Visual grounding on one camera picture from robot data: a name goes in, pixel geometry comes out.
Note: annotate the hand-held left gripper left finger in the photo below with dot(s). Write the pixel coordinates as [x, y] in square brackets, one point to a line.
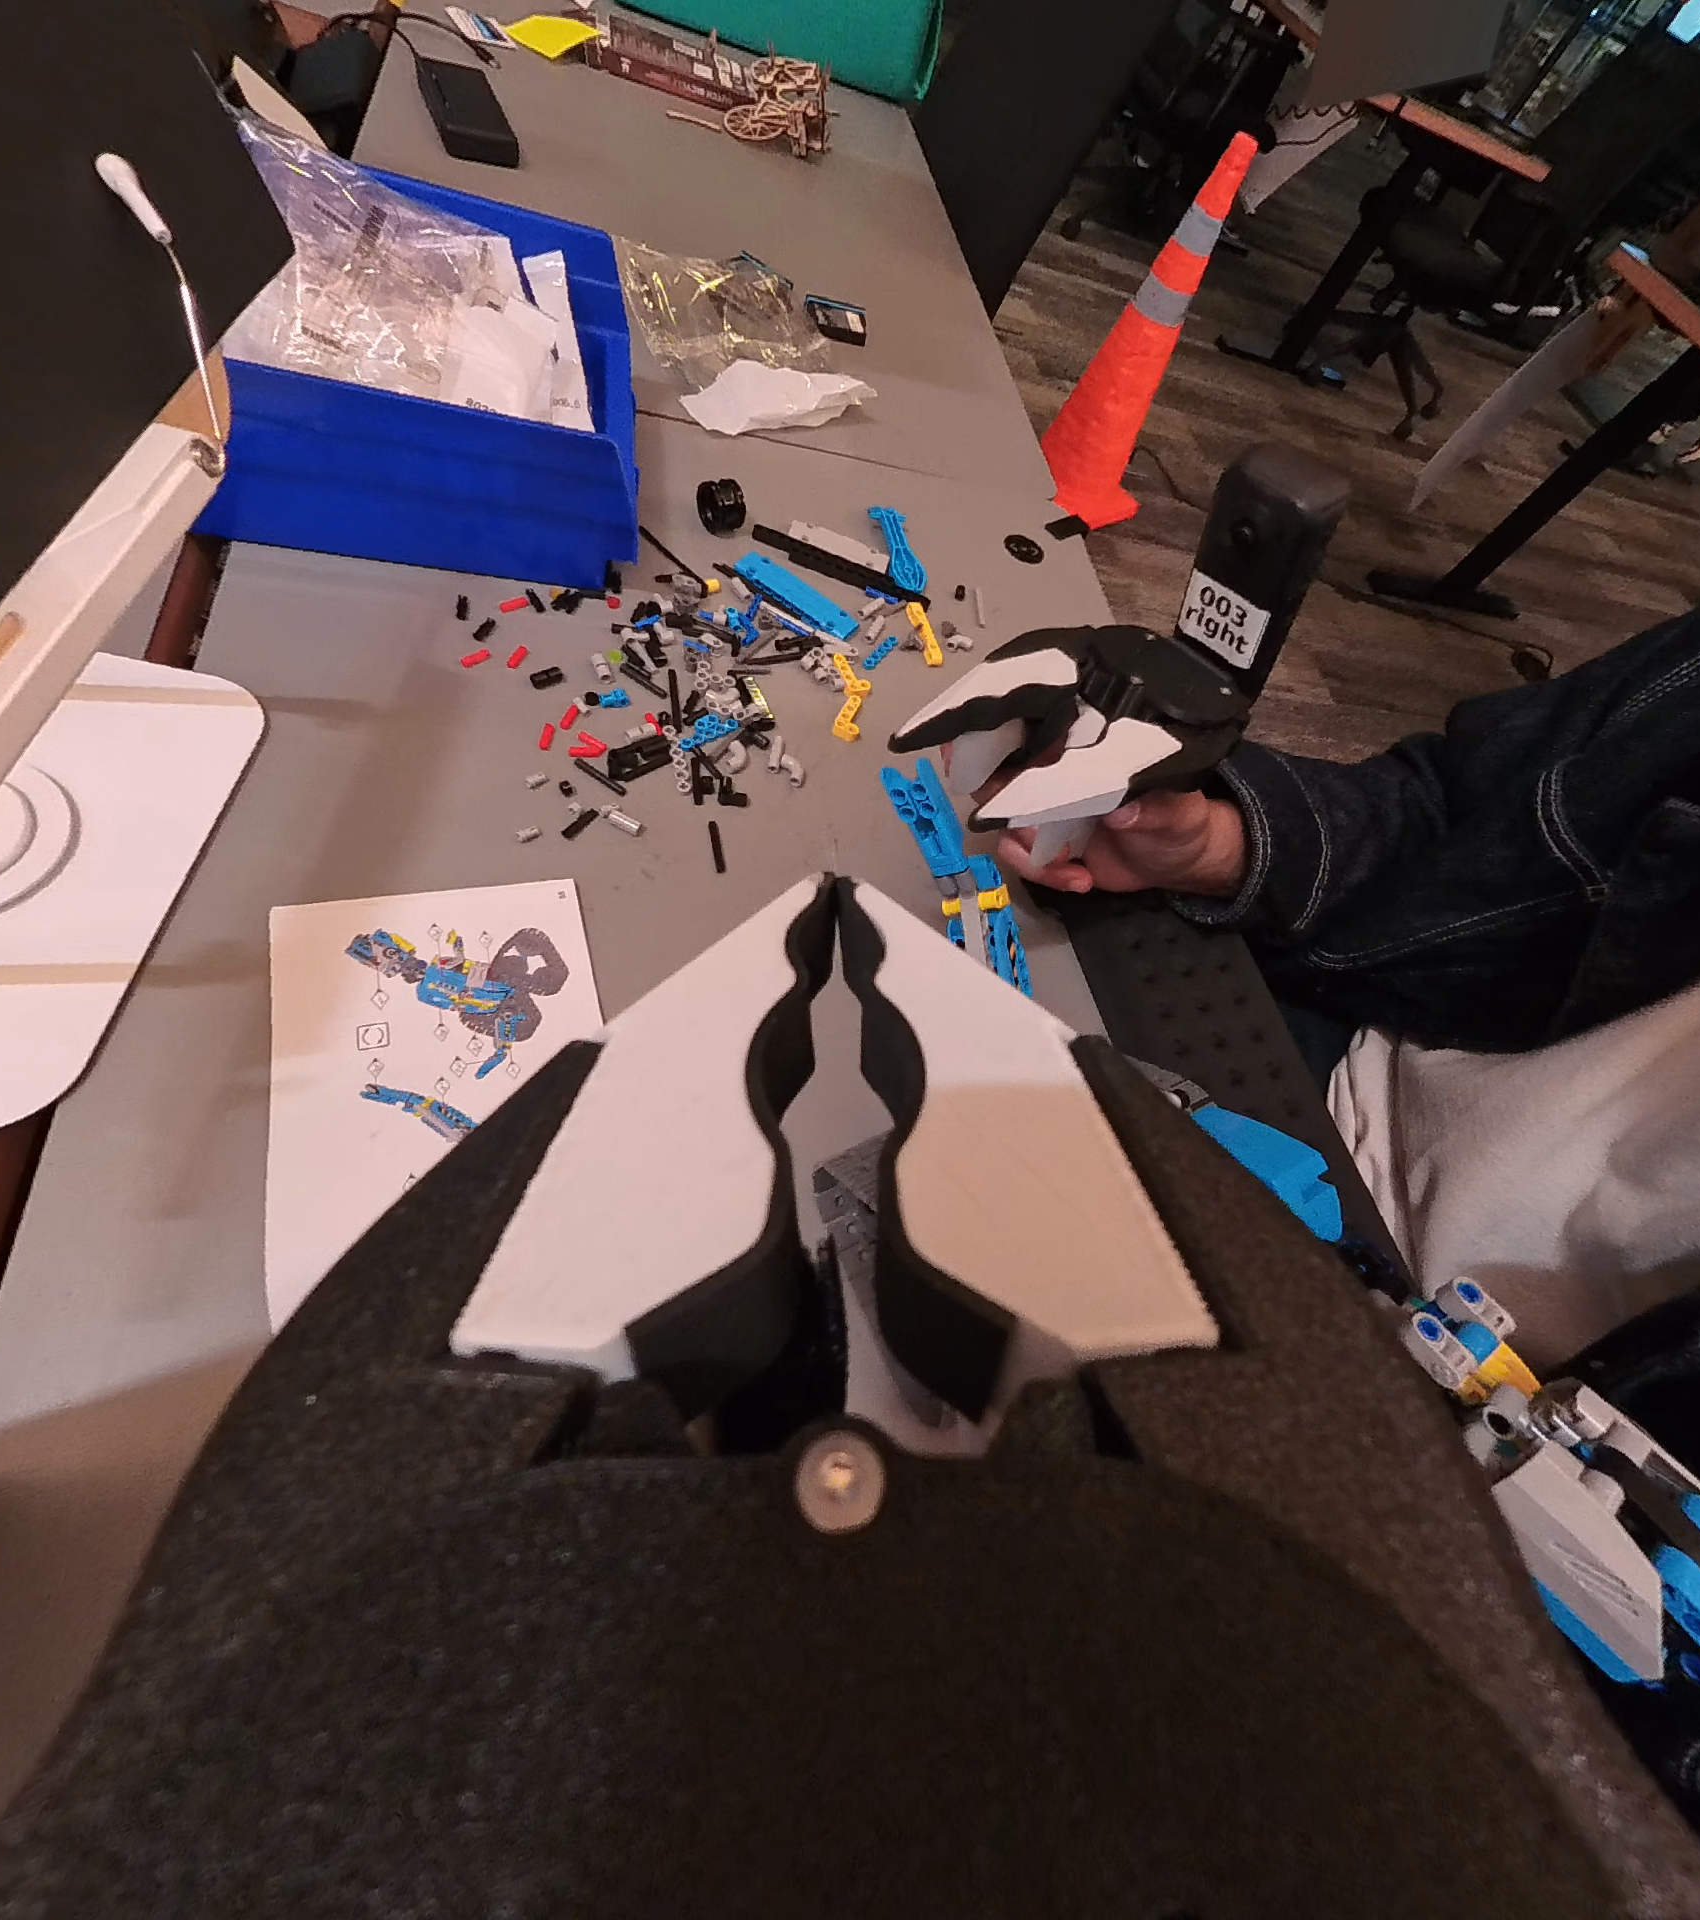
[624, 1201]

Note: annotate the open instruction booklet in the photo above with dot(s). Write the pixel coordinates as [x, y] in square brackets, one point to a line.
[340, 1171]

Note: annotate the small black card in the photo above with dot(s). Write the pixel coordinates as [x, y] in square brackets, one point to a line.
[838, 319]

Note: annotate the black round disc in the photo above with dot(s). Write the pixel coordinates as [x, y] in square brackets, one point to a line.
[1022, 549]

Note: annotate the blue plastic bin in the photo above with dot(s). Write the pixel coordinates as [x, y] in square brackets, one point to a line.
[401, 480]

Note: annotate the grey desk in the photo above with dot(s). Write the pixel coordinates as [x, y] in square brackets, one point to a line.
[340, 720]

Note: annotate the crumpled white paper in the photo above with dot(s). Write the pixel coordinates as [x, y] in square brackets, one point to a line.
[775, 399]

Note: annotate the teal green box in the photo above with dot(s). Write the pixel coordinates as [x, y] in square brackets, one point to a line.
[805, 38]

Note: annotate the brown cardboard box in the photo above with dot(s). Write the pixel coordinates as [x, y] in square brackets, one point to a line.
[671, 49]

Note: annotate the yellow paper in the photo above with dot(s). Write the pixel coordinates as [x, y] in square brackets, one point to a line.
[559, 33]

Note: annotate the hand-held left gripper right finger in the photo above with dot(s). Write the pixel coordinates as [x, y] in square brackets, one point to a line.
[1045, 1201]

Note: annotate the black flat box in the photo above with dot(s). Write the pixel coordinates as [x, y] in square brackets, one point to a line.
[468, 112]

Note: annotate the person's right hand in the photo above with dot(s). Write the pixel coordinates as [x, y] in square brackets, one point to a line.
[1181, 848]

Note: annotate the orange traffic cone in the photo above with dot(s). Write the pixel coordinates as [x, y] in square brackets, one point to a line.
[1134, 391]

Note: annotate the white desk lamp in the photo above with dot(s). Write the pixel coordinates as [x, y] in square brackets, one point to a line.
[71, 840]

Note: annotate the black toy wheel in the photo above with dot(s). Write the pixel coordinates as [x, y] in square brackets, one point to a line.
[722, 506]

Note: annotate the pile of small brick parts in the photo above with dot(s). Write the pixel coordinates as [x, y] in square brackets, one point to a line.
[730, 674]

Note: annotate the black partition panel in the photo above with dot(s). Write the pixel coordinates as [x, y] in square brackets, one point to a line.
[40, 225]

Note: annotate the blue toy brick robot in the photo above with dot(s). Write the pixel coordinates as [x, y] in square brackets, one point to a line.
[1584, 1514]

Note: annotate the blue brick robot arm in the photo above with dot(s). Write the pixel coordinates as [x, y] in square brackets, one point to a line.
[941, 818]

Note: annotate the crumpled clear plastic bag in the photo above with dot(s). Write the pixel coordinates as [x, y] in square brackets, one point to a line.
[715, 308]

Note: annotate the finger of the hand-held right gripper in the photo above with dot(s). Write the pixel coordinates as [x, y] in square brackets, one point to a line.
[1090, 768]
[992, 703]

